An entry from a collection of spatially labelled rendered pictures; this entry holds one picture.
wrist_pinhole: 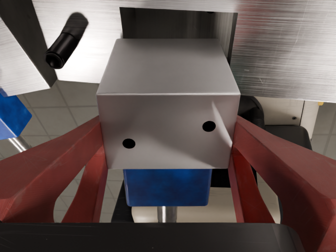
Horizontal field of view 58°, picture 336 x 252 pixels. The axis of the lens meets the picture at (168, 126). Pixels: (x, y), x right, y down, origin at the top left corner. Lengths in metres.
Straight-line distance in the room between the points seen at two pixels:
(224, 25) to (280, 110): 0.84
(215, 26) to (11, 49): 0.14
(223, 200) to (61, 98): 1.17
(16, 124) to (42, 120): 1.41
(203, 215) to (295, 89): 0.32
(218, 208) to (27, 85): 0.32
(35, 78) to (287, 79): 0.17
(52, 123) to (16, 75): 1.43
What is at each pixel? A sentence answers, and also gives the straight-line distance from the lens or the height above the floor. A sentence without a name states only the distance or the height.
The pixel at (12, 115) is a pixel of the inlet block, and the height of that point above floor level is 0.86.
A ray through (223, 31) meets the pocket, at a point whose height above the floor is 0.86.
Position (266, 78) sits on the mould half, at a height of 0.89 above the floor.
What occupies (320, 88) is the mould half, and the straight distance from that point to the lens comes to 0.17.
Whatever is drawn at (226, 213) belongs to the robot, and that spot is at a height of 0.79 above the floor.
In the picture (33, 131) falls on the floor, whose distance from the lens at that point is 1.79.
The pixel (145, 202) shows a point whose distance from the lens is 0.16.
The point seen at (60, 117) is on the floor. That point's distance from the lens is 1.62.
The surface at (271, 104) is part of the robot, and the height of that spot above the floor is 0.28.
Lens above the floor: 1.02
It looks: 44 degrees down
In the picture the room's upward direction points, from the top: 168 degrees counter-clockwise
